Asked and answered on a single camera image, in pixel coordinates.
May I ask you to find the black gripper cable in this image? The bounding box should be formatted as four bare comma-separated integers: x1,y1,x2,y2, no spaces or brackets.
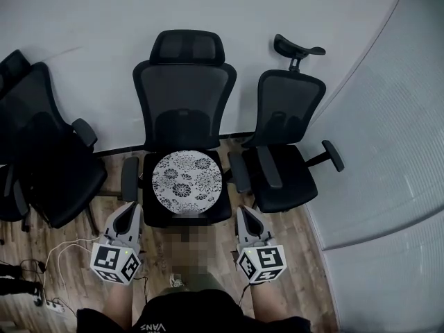
238,282,251,307
137,275,151,302

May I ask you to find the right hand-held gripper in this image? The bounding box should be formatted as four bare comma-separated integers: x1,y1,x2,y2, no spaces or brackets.
235,205,288,284

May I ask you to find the person's black shirt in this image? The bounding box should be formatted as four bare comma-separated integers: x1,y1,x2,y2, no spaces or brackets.
76,288,312,333

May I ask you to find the white power strip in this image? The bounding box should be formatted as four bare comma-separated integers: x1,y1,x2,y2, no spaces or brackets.
44,298,67,314

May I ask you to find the round floral cushion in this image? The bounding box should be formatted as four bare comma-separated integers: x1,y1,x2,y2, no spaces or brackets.
151,151,223,215

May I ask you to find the black chair with tilted headrest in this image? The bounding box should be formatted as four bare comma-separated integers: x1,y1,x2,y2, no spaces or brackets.
241,33,345,214

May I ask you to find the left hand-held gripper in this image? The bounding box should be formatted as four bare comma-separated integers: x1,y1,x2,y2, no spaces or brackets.
89,201,144,287

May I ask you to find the long white floor cable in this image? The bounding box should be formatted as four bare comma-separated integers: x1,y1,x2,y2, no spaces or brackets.
44,238,105,311

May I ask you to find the black mesh office chair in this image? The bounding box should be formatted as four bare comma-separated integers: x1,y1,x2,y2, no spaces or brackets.
120,29,252,229
0,163,32,234
0,49,109,236

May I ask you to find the person's right forearm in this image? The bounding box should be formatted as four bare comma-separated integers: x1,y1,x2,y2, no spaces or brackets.
249,280,291,323

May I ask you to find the person's left forearm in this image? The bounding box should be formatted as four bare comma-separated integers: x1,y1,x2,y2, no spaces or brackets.
105,282,135,331

